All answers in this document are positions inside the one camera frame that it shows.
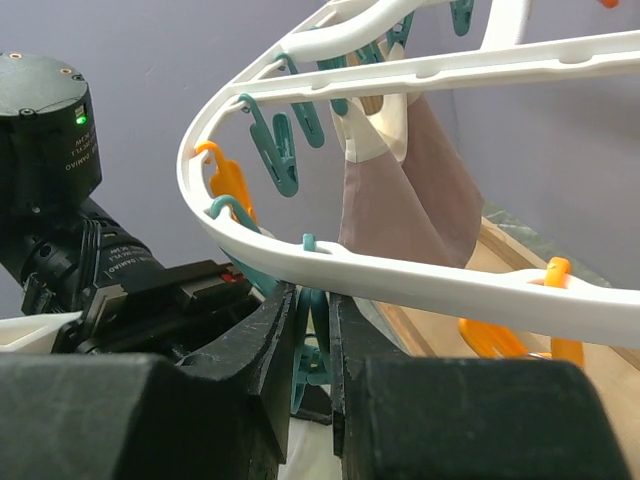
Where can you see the white round clip hanger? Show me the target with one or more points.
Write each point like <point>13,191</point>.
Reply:
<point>580,311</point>

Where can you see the beige pink underwear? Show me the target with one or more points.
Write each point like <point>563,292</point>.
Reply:
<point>407,193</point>

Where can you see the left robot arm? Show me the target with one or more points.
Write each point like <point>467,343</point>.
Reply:
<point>89,286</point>

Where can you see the teal front clip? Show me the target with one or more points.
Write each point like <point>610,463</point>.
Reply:
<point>227,222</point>
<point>311,361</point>

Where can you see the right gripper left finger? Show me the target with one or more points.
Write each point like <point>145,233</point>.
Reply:
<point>221,414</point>

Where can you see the pale green white underwear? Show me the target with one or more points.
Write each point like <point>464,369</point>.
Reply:
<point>310,453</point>

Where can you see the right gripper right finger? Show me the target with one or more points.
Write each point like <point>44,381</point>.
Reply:
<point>401,417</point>

